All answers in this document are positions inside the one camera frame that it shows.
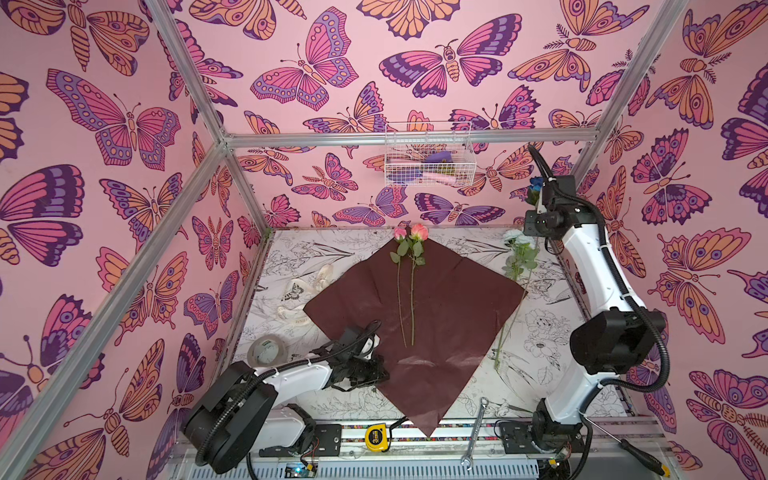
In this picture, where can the silver combination wrench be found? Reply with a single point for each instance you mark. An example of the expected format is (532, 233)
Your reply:
(467, 460)

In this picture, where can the white wire basket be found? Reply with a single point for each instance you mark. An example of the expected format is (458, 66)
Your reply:
(448, 164)

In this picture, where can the dark red wrapping paper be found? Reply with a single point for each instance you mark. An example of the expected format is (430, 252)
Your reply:
(460, 307)

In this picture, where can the green circuit board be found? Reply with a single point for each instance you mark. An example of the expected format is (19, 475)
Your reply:
(298, 470)

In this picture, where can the coral pink fake rose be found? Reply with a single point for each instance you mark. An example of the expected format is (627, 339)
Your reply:
(418, 235)

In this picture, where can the aluminium frame post left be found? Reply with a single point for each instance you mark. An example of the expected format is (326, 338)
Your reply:
(168, 30)

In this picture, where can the aluminium frame post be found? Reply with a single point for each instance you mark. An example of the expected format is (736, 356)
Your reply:
(649, 47)
(168, 30)

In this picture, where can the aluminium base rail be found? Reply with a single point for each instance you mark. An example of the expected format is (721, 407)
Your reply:
(498, 438)

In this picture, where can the aluminium frame crossbar back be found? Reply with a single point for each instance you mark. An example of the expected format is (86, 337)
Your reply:
(411, 137)

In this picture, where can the cream satin ribbon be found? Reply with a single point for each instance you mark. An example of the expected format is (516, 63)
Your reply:
(299, 292)

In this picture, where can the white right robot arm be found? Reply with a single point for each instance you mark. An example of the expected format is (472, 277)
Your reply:
(620, 343)

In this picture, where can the yellow tape measure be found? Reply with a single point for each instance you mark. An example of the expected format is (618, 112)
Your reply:
(377, 438)

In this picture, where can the small pink fake rose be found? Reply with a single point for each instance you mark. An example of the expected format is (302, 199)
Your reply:
(401, 237)

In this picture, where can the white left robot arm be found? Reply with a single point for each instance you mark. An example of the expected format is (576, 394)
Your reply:
(253, 410)

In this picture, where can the blue fake rose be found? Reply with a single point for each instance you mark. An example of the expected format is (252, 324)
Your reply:
(534, 190)

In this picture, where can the aluminium frame post right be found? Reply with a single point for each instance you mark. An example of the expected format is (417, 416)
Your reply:
(649, 47)

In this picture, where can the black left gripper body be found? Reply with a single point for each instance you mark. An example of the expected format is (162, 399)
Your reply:
(363, 372)

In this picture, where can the clear tape roll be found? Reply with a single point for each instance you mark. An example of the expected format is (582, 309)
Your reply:
(267, 351)

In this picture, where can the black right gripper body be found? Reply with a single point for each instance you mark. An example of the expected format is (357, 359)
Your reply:
(537, 222)

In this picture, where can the white fake rose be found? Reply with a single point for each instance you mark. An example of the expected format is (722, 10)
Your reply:
(522, 260)

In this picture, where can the black yellow screwdriver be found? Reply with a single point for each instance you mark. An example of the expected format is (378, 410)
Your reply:
(647, 460)

